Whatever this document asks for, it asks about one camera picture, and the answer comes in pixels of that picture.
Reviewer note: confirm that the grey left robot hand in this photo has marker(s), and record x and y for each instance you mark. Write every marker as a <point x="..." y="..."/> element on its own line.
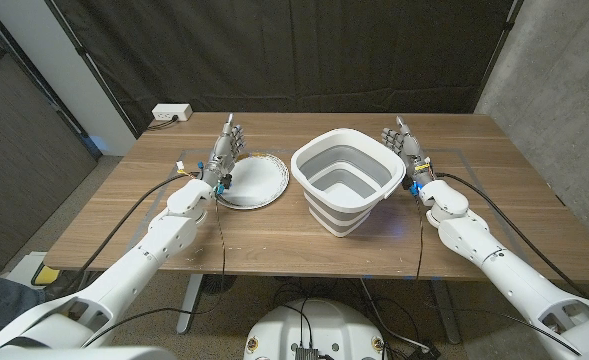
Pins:
<point x="221" y="160"/>

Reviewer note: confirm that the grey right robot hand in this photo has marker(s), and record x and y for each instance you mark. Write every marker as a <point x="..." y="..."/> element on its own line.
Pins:
<point x="414" y="157"/>

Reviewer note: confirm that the white grey collapsible bucket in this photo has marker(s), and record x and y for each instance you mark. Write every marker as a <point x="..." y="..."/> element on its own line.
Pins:
<point x="346" y="172"/>

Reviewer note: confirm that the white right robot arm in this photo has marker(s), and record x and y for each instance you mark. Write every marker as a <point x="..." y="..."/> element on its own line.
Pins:
<point x="514" y="280"/>

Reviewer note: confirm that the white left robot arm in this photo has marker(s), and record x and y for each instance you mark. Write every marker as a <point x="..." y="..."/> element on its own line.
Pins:
<point x="124" y="270"/>

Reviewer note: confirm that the white paper plate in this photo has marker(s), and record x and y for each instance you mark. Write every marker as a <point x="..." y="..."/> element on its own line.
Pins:
<point x="256" y="182"/>

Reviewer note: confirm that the white power strip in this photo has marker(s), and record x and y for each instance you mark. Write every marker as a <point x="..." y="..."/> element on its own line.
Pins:
<point x="171" y="111"/>

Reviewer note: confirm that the dark round floor disc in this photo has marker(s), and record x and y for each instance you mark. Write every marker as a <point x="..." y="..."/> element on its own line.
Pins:
<point x="219" y="284"/>

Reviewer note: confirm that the black backdrop curtain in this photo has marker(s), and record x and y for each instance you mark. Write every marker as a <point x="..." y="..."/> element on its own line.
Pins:
<point x="299" y="50"/>

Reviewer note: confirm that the black backdrop stand pole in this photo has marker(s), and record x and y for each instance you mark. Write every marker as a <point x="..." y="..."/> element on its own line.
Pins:
<point x="500" y="45"/>
<point x="80" y="51"/>

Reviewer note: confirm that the grey table leg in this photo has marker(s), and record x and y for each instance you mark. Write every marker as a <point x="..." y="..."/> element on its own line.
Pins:
<point x="446" y="315"/>
<point x="190" y="305"/>

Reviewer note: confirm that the white robot torso base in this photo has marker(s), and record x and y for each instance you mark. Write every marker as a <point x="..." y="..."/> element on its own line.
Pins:
<point x="324" y="325"/>

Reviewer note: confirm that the black floor power adapter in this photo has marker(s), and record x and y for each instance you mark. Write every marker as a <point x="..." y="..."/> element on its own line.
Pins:
<point x="424" y="351"/>

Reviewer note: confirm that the dark wooden door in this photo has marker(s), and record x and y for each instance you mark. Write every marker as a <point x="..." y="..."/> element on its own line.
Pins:
<point x="19" y="160"/>

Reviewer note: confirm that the yellow floor object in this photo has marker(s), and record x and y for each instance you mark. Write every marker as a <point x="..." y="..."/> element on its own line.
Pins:
<point x="48" y="275"/>

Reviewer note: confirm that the grey electronics box on torso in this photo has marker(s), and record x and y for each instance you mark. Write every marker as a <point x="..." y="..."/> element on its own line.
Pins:
<point x="306" y="354"/>

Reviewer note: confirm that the white robot chest cover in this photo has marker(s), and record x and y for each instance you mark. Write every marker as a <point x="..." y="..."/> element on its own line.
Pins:
<point x="74" y="354"/>

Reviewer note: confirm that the person leg in jeans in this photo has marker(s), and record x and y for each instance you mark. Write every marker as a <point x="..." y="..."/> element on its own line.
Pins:
<point x="4" y="305"/>

